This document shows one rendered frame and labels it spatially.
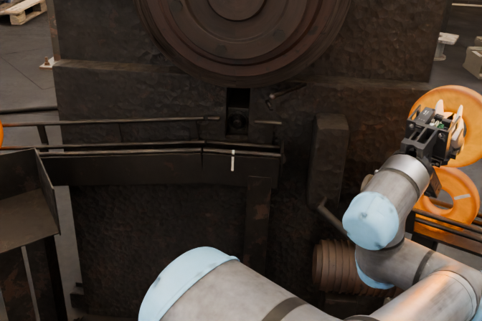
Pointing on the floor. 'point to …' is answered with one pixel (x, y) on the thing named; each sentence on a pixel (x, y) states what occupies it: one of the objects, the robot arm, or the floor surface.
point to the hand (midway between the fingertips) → (452, 117)
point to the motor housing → (341, 279)
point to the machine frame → (97, 36)
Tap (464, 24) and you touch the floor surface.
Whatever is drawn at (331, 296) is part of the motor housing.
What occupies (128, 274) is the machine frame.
